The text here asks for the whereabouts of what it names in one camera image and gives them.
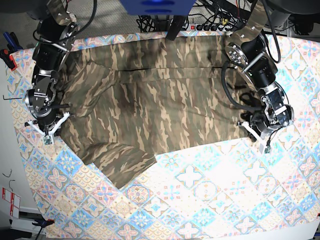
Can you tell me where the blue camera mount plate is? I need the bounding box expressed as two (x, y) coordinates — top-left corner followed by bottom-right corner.
(120, 0), (196, 16)

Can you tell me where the blue clamp lower left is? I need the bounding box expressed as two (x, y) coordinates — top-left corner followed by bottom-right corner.
(32, 219), (55, 229)

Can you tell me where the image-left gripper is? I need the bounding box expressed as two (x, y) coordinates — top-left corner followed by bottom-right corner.
(24, 112), (73, 142)

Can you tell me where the black robot arm image left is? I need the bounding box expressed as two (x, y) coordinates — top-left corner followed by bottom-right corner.
(24, 0), (98, 145)

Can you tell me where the black camera support post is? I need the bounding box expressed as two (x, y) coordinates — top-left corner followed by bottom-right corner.
(165, 15), (186, 41)

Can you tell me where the blue red clamp upper left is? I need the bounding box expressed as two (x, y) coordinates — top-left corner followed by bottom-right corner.
(0, 32), (23, 71)

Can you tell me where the patterned tile tablecloth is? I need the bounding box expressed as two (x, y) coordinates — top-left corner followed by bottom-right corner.
(5, 33), (320, 240)

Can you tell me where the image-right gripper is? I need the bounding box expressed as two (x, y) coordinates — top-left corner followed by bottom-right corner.
(236, 112), (282, 152)

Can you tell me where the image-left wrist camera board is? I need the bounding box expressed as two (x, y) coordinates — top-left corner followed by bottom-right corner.
(42, 135), (54, 146)

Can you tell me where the white power strip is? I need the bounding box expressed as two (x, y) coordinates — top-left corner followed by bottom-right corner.
(182, 22), (223, 32)

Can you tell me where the red white label card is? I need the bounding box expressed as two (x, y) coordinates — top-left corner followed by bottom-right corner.
(0, 187), (21, 219)

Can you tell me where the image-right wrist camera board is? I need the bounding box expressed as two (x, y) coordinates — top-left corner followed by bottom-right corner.
(258, 143), (271, 155)

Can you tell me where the camouflage T-shirt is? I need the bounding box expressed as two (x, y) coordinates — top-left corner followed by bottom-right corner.
(60, 35), (249, 188)

